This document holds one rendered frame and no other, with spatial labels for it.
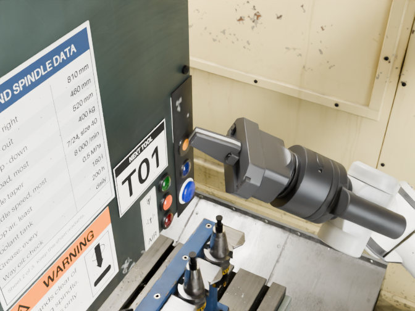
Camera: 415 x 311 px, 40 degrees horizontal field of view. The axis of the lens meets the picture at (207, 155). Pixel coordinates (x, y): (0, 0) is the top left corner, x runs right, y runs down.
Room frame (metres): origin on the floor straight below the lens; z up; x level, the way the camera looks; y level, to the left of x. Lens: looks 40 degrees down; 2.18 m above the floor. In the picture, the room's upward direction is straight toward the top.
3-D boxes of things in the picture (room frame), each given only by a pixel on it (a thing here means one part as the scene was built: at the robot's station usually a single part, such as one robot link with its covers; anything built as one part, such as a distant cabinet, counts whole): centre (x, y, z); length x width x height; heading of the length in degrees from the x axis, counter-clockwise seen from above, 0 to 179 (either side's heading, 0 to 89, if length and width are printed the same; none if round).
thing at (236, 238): (0.85, -0.05, 1.21); 0.07 x 0.05 x 0.01; 61
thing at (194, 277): (0.71, 0.03, 1.26); 0.04 x 0.04 x 0.07
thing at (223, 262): (0.81, -0.02, 1.21); 0.06 x 0.06 x 0.03
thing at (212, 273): (0.76, 0.00, 1.21); 0.07 x 0.05 x 0.01; 61
